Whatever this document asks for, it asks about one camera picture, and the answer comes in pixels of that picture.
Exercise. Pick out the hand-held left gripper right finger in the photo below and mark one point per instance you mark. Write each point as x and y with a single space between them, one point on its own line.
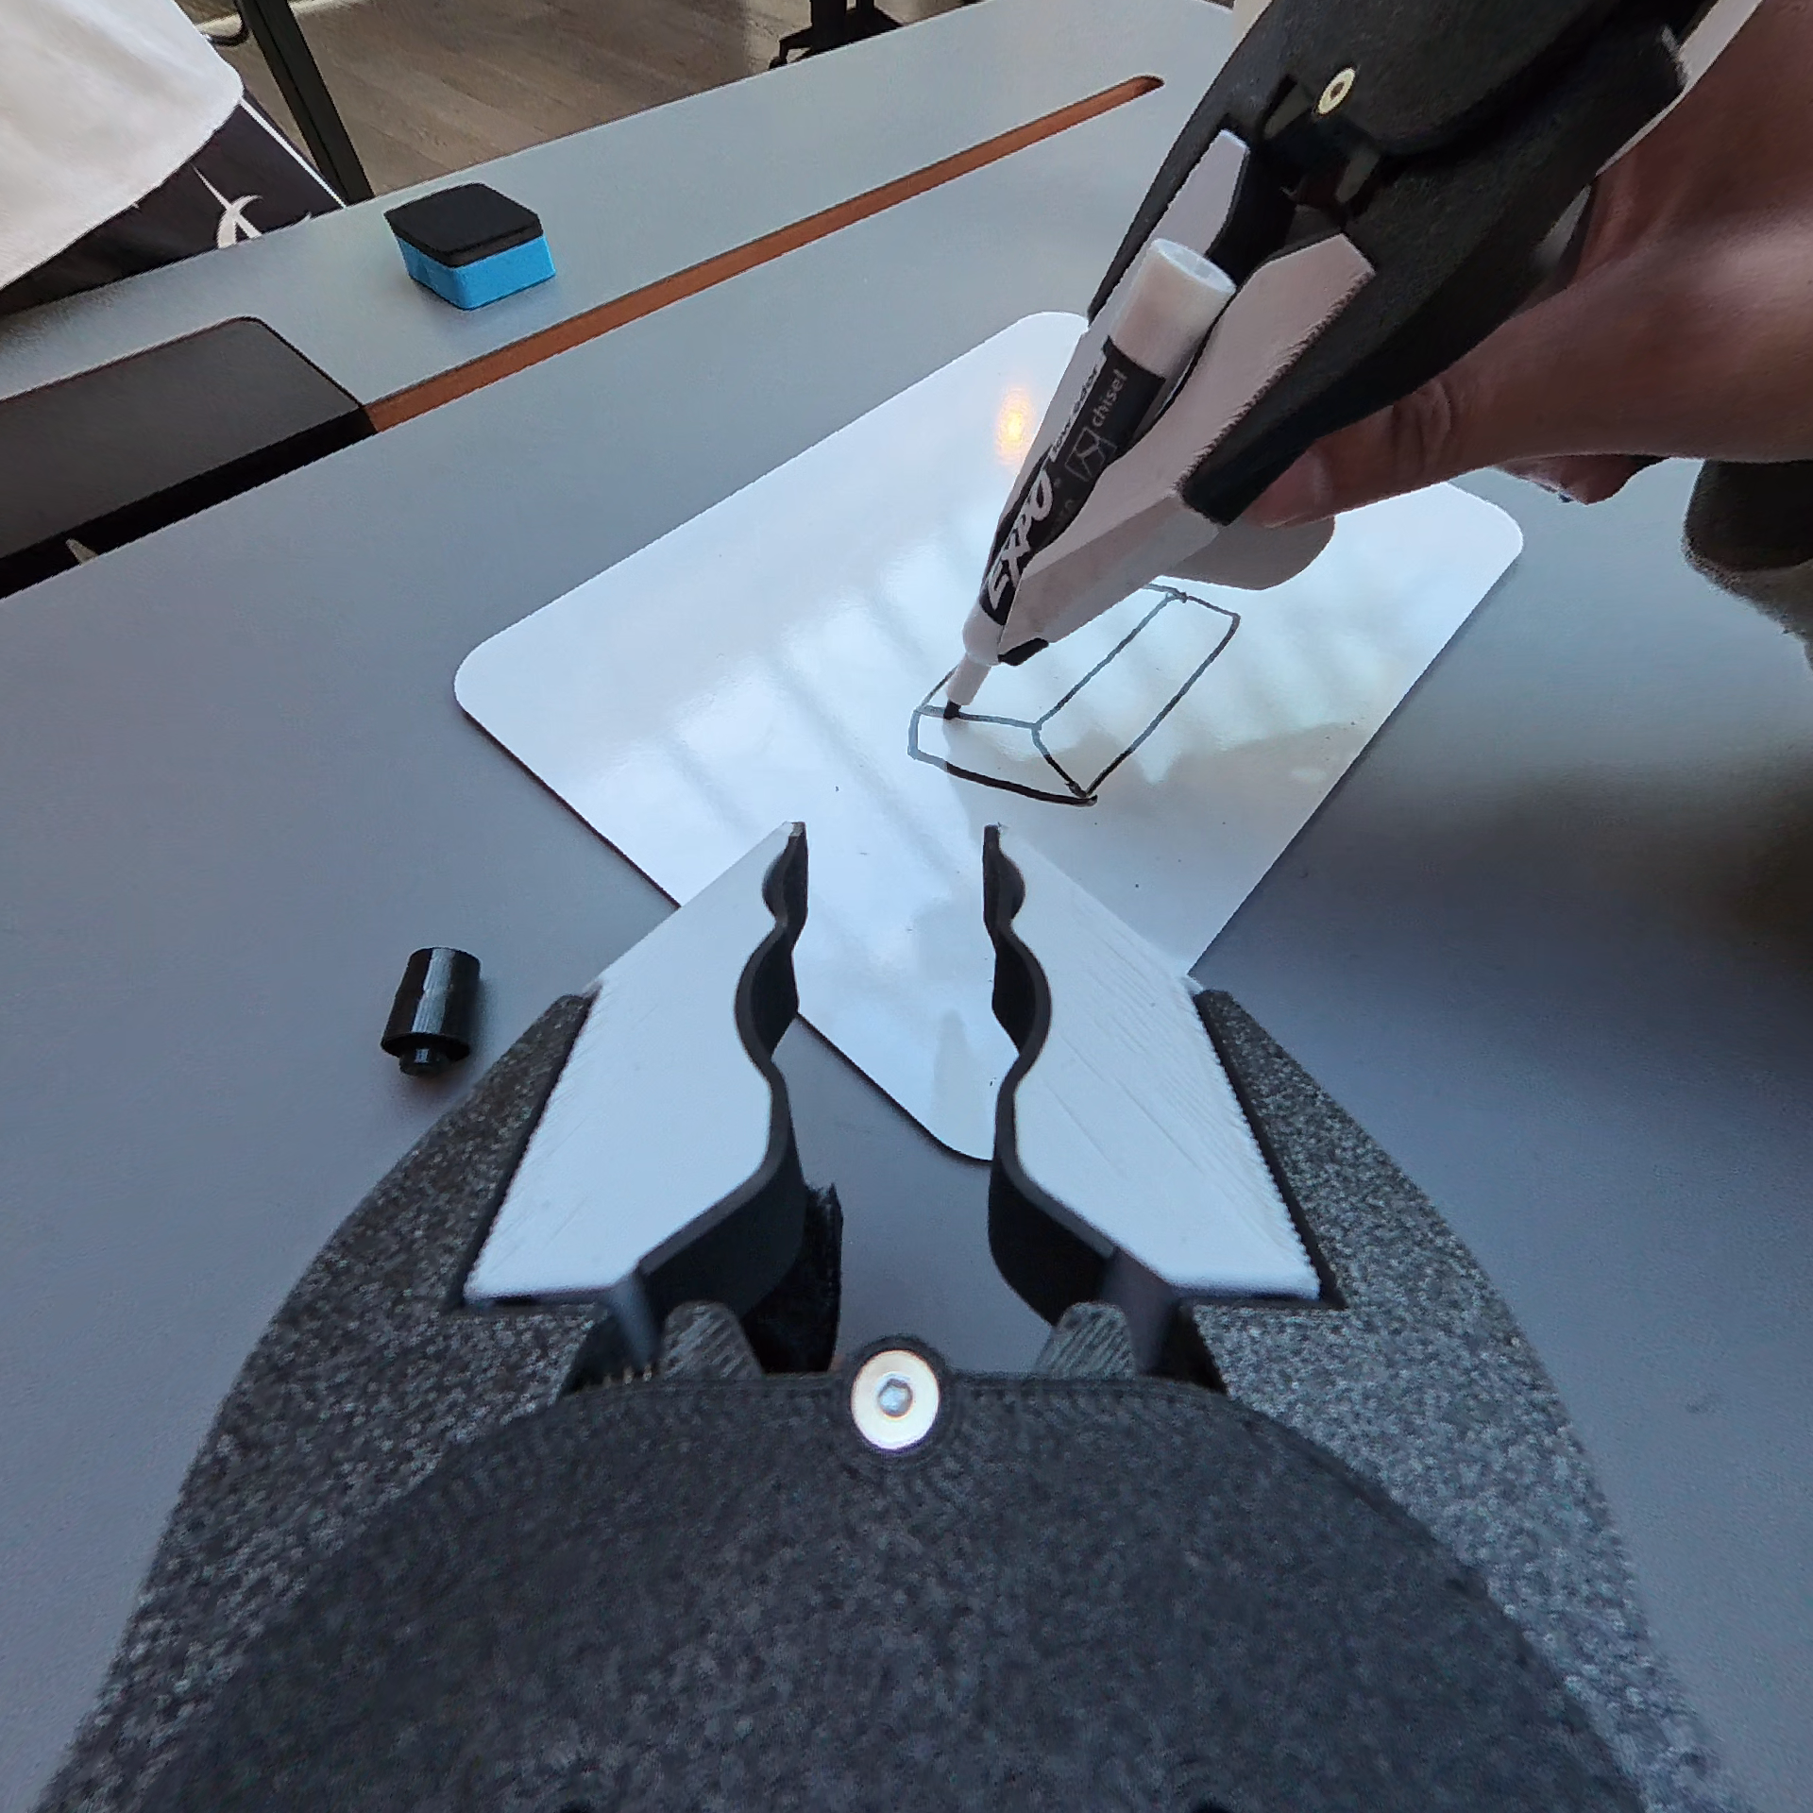
1162 1134

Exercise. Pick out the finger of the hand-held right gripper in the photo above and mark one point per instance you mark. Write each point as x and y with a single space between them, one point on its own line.
1218 411
1205 200

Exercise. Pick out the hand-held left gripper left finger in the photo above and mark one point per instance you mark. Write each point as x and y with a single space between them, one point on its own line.
625 1134

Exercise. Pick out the white dry erase marker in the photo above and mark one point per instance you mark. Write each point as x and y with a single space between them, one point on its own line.
1106 411

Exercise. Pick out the black marker cap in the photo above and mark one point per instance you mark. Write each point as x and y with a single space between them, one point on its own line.
432 1006

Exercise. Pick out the white whiteboard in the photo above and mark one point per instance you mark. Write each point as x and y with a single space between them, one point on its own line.
737 637

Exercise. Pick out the blue black whiteboard eraser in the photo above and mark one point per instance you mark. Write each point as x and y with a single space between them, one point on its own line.
467 249

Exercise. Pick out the person's right forearm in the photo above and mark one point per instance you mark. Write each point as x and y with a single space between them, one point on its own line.
1757 537

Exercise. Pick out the grey desk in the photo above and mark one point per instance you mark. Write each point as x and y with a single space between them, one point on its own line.
284 736

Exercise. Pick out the black desk leg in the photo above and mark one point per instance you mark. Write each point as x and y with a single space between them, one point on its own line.
306 94

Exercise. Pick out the person's right hand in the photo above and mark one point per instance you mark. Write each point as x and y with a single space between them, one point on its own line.
1671 312

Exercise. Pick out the black office chair base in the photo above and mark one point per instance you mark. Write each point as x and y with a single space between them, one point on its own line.
843 27

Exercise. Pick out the dark cloth with white mark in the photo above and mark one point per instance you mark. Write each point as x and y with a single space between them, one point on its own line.
228 200

